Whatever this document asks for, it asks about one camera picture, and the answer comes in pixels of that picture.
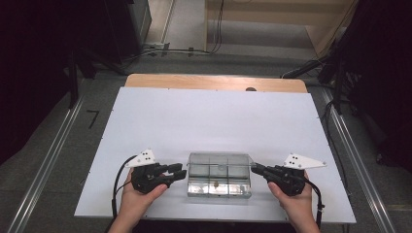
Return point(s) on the person's right hand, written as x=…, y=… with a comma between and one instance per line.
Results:
x=296, y=207

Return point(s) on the clear plastic compartment box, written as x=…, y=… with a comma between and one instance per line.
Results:
x=200, y=176

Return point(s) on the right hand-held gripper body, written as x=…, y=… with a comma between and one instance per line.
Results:
x=288, y=179

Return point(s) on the black cabinet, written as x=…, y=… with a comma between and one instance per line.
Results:
x=129, y=29

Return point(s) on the dark curtain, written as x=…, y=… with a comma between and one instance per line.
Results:
x=29, y=64
x=388, y=81

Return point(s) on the beige wooden furniture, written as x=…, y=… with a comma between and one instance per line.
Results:
x=265, y=11

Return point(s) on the wooden table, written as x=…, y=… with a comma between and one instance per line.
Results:
x=194, y=82

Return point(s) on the metal floor rail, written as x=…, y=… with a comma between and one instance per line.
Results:
x=48, y=163
x=377, y=207

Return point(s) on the person's left hand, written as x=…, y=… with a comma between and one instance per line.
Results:
x=136, y=204

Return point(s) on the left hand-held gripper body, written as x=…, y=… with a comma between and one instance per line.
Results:
x=145, y=178

